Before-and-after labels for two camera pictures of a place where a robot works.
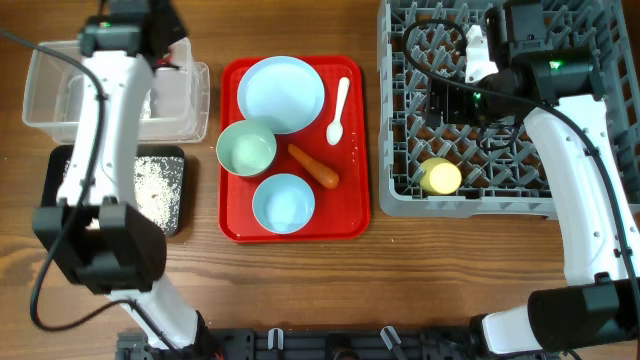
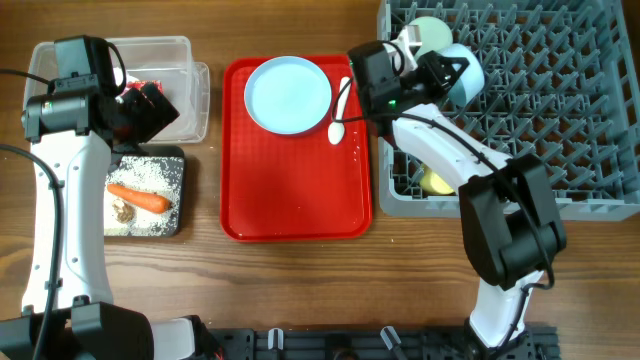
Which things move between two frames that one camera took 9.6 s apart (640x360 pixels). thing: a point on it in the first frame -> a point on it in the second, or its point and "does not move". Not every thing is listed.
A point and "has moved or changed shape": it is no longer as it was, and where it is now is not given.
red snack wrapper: x=166 y=59 has moved or changed shape
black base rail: x=341 y=344 does not move
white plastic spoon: x=335 y=130 does not move
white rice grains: x=159 y=189 does not move
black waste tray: x=159 y=184 does not move
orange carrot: x=326 y=177 -> x=150 y=201
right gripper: x=445 y=103 -> x=435 y=70
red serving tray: x=341 y=213 does not move
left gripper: x=170 y=25 -> x=138 y=114
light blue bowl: x=283 y=203 -> x=470 y=83
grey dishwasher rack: x=496 y=170 does not move
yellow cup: x=439 y=175 does not move
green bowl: x=245 y=147 -> x=433 y=33
